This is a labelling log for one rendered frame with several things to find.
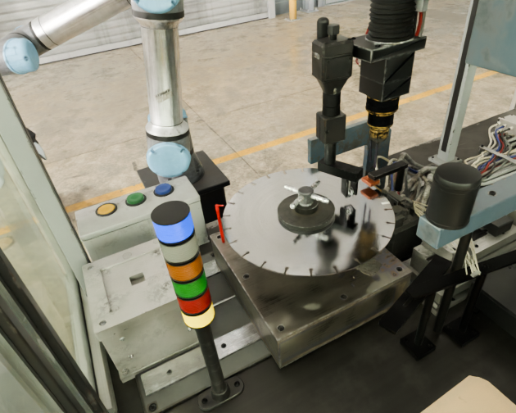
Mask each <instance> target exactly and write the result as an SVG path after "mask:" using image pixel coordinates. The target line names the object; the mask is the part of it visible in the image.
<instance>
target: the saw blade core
mask: <svg viewBox="0 0 516 413"><path fill-rule="evenodd" d="M303 171H304V172H302V168H300V169H291V170H285V173H286V174H284V172H283V170H282V171H278V172H275V173H272V174H269V175H267V176H268V177H269V179H268V177H267V176H266V175H265V176H262V177H260V178H259V179H255V180H253V181H252V182H251V183H249V184H247V185H245V186H244V187H242V188H241V189H240V190H238V191H237V192H236V193H235V194H234V195H233V196H232V198H231V199H230V200H229V202H228V204H227V205H226V207H225V209H224V214H223V217H222V227H223V231H224V236H225V238H226V240H227V242H228V243H229V245H230V247H231V248H232V249H233V250H234V251H235V252H236V253H237V254H238V255H239V256H242V258H243V259H245V260H246V261H249V262H250V263H252V264H253V265H255V266H258V267H262V269H265V270H268V271H272V272H274V273H278V274H282V275H284V273H285V270H286V269H285V268H288V269H287V272H286V275H292V276H305V277H310V270H312V276H324V275H334V274H336V273H337V272H338V273H342V272H344V271H348V270H351V269H354V268H356V267H358V266H360V264H361V265H363V264H364V263H366V262H368V261H370V260H372V259H373V258H374V257H376V256H377V255H378V253H380V252H381V251H382V250H383V249H384V248H385V247H386V245H387V244H388V243H389V241H390V238H392V235H393V232H394V228H395V215H394V211H393V210H392V205H391V204H390V203H388V204H382V202H389V201H388V200H387V198H386V197H385V196H384V195H383V194H382V193H381V192H380V191H379V190H378V189H377V188H375V187H374V186H373V187H369V186H368V185H367V184H365V183H364V182H362V181H361V179H360V180H359V182H358V192H357V195H355V194H354V196H352V197H347V198H345V197H344V196H343V194H342V193H341V185H342V178H339V177H336V176H333V175H329V174H326V173H324V172H320V171H318V168H303ZM317 179H318V180H320V185H319V186H318V187H317V188H315V189H314V193H317V194H320V195H323V196H325V197H327V198H328V199H330V200H331V201H332V202H333V204H334V206H335V216H334V219H333V221H332V222H331V223H330V224H329V225H327V226H325V227H324V228H322V229H317V230H313V231H299V230H294V229H290V228H288V227H287V226H285V225H284V224H283V223H282V222H281V221H280V220H279V218H278V205H279V203H280V202H281V201H282V200H283V199H284V198H286V197H288V196H291V195H293V194H296V193H294V192H291V191H288V190H286V189H284V185H285V184H287V185H290V186H292V187H295V188H300V187H302V186H311V185H312V184H313V183H314V182H315V181H316V180H317ZM253 184H255V185H253ZM242 193H243V194H242ZM378 197H380V198H378ZM233 204H234V205H233ZM385 210H387V211H385ZM387 223H389V224H387ZM382 236H384V238H383V237H382ZM235 241H237V242H235ZM371 249H374V250H371ZM247 252H249V253H248V254H246V253H247ZM244 255H245V256H244ZM355 259H356V260H358V262H359V263H360V264H359V263H358V262H357V261H355ZM264 262H266V263H265V264H264ZM263 264H264V265H263ZM262 265H263V266H262ZM334 266H336V269H337V272H336V270H335V268H333V267H334Z"/></svg>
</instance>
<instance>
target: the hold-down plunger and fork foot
mask: <svg viewBox="0 0 516 413"><path fill-rule="evenodd" d="M336 146H337V144H336V143H335V144H324V158H322V159H321V160H320V161H319V162H318V171H321V172H324V173H326V174H329V175H333V176H336V177H339V178H342V185H341V193H342V194H343V196H344V197H345V198H347V197H348V189H349V181H350V182H351V187H352V188H353V190H354V194H355V195H357V192H358V182H359V180H360V179H361V178H362V177H363V168H361V167H358V166H353V165H351V164H347V163H345V162H342V161H337V160H336Z"/></svg>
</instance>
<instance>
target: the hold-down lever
mask: <svg viewBox="0 0 516 413"><path fill-rule="evenodd" d="M328 25H329V20H328V18H327V17H324V16H322V17H320V18H319V19H318V20H317V39H321V38H325V37H328Z"/></svg>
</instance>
